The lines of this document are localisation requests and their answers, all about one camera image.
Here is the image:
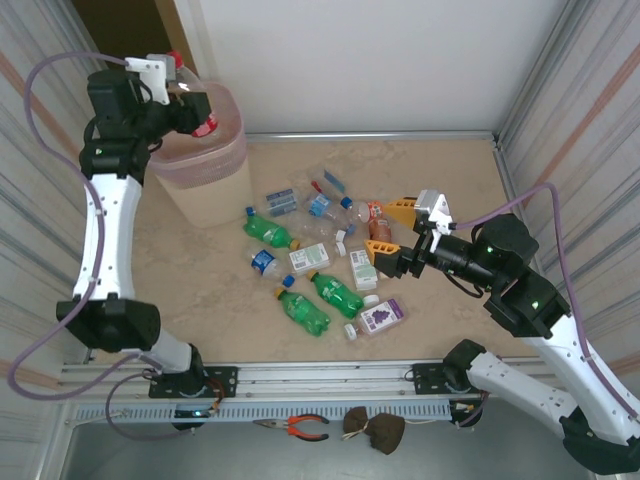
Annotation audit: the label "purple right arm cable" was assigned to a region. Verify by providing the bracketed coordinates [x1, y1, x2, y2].
[449, 182, 640, 419]

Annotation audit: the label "pink bin liner bag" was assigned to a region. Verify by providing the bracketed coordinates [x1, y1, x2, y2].
[149, 82, 247, 189]

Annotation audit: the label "green soda bottle yellow cap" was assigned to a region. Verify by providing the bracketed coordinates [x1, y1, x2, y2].
[243, 212, 300, 251]
[273, 287, 332, 340]
[306, 269, 365, 320]

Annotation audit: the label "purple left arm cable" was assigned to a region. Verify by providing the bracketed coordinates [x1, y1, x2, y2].
[8, 51, 196, 442]

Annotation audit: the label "brown cloth bundle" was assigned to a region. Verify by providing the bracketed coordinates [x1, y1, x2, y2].
[342, 405, 407, 456]

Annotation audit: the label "beige plastic waste bin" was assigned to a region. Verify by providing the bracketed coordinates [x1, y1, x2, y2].
[149, 82, 252, 230]

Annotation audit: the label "aluminium mounting rail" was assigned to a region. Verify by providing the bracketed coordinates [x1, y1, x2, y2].
[52, 357, 599, 404]

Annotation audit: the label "clear bottle light blue label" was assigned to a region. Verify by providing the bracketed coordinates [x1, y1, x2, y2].
[302, 192, 358, 236]

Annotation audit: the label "crushed clear bottle white cap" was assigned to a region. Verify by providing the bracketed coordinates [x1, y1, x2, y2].
[292, 212, 349, 242]

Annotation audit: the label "purple grape juice bottle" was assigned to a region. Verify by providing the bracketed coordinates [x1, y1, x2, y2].
[343, 298, 405, 342]

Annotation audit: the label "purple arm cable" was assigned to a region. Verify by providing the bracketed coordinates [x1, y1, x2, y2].
[449, 182, 640, 419]
[8, 51, 196, 442]

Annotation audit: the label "white green label bottle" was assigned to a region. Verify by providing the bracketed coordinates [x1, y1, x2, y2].
[348, 243, 381, 308]
[288, 242, 349, 276]

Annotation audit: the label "brown tea bottle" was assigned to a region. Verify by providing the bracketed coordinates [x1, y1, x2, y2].
[368, 218, 396, 246]

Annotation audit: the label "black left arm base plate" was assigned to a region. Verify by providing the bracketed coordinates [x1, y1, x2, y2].
[148, 366, 239, 400]

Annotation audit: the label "red label bottle red cap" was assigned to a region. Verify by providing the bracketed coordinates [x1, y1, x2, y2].
[166, 49, 222, 140]

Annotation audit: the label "blue label water bottle blue cap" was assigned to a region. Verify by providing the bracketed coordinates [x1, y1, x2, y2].
[248, 244, 296, 289]

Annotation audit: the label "clear bottle red blue label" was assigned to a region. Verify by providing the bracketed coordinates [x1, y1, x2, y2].
[305, 167, 355, 210]

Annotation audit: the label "orange handled pliers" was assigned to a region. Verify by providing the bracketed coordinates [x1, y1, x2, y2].
[252, 413, 331, 442]

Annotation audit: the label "white slotted cable duct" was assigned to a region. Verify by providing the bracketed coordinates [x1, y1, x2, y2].
[69, 399, 454, 424]

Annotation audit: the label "clear bottle navy label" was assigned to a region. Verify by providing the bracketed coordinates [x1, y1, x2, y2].
[243, 185, 304, 220]

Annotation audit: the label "orange soda bottle orange cap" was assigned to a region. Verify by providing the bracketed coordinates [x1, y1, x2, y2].
[348, 198, 389, 225]

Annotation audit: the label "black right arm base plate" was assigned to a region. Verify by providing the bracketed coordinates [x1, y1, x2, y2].
[405, 360, 454, 396]

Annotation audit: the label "brown wooden door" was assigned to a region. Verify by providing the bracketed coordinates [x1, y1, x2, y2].
[152, 0, 200, 71]

